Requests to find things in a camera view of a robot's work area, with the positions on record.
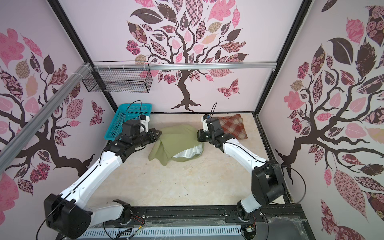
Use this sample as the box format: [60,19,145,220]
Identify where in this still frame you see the aluminium rail left wall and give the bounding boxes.
[1,63,92,173]

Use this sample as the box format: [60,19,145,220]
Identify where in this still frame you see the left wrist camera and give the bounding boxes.
[122,115,150,137]

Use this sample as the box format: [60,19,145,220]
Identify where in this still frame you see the aluminium rail back wall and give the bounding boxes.
[93,61,277,71]

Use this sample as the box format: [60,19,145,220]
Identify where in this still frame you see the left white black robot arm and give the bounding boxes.
[43,128,162,240]

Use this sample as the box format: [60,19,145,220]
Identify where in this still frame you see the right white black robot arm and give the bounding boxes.
[197,130,287,221]

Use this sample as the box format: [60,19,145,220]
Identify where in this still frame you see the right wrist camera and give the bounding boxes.
[201,114,224,134]

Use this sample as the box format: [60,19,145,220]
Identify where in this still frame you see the white slotted cable duct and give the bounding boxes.
[79,226,244,240]

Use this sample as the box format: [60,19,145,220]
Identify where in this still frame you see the olive and white skirt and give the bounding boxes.
[148,125,204,166]

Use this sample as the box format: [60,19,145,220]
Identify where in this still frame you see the black wire basket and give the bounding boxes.
[82,60,153,94]

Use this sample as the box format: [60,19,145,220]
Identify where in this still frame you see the teal plastic basket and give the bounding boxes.
[104,103,152,141]

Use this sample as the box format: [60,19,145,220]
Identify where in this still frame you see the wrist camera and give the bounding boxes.
[122,115,150,137]
[201,114,224,134]

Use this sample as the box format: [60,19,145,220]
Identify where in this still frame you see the red plaid skirt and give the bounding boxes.
[218,114,248,140]

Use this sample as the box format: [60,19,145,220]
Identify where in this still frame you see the aluminium rail wall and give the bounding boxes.
[93,61,277,71]
[1,63,92,173]

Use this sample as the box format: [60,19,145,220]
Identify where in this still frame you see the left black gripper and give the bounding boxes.
[133,128,163,149]

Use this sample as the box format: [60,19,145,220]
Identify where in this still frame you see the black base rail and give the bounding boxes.
[55,203,316,240]

